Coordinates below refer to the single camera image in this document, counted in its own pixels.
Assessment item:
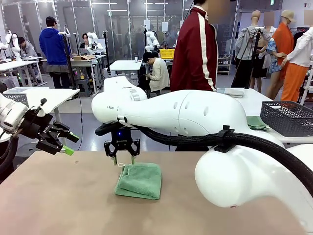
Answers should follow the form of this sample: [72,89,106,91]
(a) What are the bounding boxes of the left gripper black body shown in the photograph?
[21,107,58,139]

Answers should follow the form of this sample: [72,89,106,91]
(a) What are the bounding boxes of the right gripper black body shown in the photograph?
[110,127,134,150]

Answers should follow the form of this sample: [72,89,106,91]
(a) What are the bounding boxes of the green terry towel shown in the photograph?
[114,163,162,201]
[246,116,271,133]

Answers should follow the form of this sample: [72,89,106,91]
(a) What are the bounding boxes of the grey towel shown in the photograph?
[224,88,246,98]

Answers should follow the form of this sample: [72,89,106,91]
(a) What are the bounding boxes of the grey plastic basket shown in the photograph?
[260,100,313,138]
[4,93,29,108]

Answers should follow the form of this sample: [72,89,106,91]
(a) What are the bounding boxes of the yellow plastic basket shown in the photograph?
[159,48,176,59]

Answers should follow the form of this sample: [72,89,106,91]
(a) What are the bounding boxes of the white work table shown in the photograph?
[0,87,81,147]
[109,60,143,79]
[41,57,106,95]
[216,87,313,145]
[0,60,44,86]

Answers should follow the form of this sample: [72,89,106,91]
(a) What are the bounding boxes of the white plastic tray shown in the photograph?
[2,86,50,95]

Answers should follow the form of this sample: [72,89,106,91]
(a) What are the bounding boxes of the grey step stool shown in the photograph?
[75,78,92,97]

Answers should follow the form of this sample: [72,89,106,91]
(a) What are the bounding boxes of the person in grey jacket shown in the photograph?
[17,36,39,58]

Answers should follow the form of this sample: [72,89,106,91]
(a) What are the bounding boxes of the person in cream jacket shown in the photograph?
[142,51,171,96]

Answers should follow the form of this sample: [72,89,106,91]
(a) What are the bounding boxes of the person in blue hoodie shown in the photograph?
[39,16,72,89]

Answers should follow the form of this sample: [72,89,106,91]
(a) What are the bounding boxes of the person in red jacket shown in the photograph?
[170,0,220,93]

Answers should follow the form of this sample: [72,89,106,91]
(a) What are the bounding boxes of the white shoe shelf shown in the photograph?
[217,56,232,76]

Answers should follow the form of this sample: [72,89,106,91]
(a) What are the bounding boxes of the mannequin in grey shirt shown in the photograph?
[231,10,272,88]

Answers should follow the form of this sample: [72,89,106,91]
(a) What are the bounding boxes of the person in blue floral shirt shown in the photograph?
[263,12,284,74]

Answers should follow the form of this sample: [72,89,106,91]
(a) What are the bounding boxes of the mannequin white shirt orange trousers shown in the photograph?
[280,24,313,102]

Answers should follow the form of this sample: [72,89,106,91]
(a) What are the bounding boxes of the mannequin in orange shirt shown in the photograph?
[266,9,296,98]

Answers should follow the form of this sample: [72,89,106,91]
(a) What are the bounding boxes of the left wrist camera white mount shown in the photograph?
[39,97,53,118]

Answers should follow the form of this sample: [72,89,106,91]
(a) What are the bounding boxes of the left arm black cable sleeve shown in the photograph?
[0,136,20,182]

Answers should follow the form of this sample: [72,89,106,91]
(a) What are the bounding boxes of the arm black cable sleeve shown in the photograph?
[95,122,313,196]
[0,136,20,182]

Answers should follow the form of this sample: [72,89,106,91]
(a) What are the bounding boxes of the right arm black cable sleeve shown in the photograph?
[95,122,313,196]

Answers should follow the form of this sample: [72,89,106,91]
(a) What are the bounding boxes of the black camera stand pole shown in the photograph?
[58,31,76,90]
[103,30,111,75]

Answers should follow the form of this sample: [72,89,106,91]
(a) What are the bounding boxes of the black camera tripod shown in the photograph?
[246,26,265,89]

